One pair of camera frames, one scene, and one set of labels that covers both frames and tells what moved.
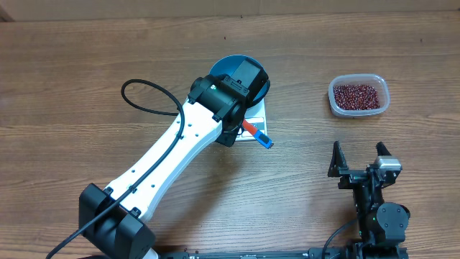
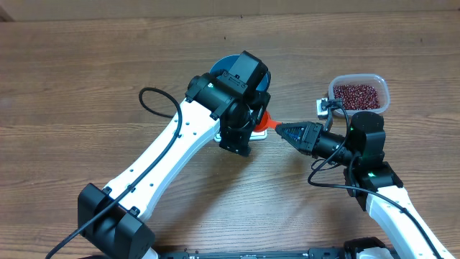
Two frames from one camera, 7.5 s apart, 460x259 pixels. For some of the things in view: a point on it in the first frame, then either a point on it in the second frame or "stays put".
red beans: x=356 y=96 stays put
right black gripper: x=351 y=177 -> x=309 y=137
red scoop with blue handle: x=259 y=136 -> x=266 y=123
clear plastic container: x=358 y=95 stays put
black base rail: x=310 y=253 stays put
